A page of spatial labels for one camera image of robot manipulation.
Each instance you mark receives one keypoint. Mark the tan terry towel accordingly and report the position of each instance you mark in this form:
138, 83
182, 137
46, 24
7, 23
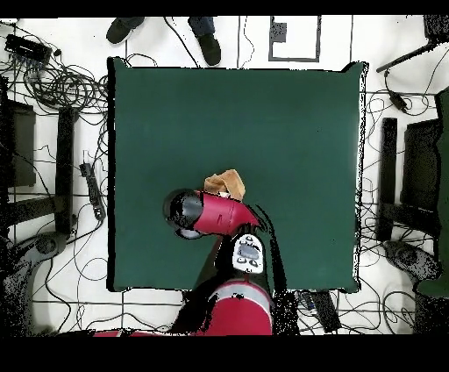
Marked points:
228, 182

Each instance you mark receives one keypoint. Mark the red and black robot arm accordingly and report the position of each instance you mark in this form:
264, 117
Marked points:
224, 214

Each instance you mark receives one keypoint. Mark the dark green table cloth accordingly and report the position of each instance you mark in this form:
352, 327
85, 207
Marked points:
158, 123

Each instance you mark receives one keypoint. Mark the black power strip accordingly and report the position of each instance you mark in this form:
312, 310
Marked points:
93, 191

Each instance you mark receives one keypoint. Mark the black floor box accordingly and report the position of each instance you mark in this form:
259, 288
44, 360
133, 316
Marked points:
326, 312

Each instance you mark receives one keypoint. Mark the person's right leg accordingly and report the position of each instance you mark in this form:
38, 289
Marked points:
122, 30

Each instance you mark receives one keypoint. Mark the grey office chair base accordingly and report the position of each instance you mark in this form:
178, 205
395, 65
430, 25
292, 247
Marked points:
410, 259
42, 245

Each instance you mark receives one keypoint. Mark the black power adapter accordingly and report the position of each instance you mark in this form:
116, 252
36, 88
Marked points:
398, 101

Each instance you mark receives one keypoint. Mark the green hanging cloth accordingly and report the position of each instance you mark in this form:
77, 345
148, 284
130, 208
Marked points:
443, 196

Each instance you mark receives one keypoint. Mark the black tripod leg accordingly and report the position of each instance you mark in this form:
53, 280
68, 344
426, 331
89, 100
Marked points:
407, 58

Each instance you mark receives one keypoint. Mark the black stand frame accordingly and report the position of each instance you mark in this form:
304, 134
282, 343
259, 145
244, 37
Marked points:
387, 168
65, 168

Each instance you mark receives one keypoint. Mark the grey square floor frame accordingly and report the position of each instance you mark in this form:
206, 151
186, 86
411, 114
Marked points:
318, 38

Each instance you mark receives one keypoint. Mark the black network switch box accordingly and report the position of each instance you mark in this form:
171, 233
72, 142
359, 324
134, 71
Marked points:
28, 47

